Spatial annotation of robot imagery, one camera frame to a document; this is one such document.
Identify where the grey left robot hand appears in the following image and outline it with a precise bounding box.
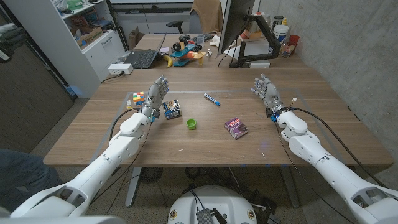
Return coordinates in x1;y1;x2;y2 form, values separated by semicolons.
140;74;170;118

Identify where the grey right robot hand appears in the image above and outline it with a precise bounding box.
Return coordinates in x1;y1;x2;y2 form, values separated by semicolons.
250;73;287;116

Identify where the multicolour puzzle cube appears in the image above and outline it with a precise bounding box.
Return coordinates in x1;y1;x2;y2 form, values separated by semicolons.
132;91;146;106

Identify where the blue snack box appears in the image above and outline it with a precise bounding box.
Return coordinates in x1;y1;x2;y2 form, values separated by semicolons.
162;98;183;121

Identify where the white power adapter box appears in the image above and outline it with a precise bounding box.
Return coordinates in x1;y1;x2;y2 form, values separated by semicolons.
108;63;134;76

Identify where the purple cardboard box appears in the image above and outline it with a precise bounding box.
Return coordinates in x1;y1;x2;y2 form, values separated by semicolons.
224;117;249;140

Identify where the red cup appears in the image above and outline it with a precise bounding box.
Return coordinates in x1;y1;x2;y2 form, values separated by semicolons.
287;34;301;47

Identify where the open plain cardboard box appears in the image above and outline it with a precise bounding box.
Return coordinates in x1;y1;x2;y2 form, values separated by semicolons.
128;26;146;50

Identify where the brown cardboard box with print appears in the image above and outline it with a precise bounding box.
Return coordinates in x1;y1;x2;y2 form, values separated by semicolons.
74;26;104;47

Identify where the black laptop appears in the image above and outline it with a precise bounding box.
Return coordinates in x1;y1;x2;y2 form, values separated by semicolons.
123;32;167;70

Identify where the colourful toy plane with wheels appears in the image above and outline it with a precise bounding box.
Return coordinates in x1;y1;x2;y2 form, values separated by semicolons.
170;34;207;68

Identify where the blue marker pen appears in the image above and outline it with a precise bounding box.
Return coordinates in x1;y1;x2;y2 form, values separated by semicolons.
203;92;221;107

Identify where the white plastic tub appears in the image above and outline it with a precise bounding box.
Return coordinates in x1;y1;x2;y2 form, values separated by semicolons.
269;24;290;54

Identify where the white shelf cabinet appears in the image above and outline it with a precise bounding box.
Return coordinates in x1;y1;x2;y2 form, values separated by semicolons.
2;0;127;99

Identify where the black computer monitor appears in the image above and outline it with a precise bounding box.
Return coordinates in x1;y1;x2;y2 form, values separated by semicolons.
217;0;256;56

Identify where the brown jacket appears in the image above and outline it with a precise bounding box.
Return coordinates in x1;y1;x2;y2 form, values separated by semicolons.
190;0;224;34

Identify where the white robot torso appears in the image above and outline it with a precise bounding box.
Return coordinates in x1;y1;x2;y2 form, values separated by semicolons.
167;185;258;224

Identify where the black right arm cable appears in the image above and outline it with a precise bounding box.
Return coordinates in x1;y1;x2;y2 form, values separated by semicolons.
289;106;388;189

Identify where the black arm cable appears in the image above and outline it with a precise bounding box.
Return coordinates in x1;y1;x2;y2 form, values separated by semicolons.
108;107;142;141
289;106;388;189

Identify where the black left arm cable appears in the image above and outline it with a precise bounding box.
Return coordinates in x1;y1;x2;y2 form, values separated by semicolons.
108;107;142;141

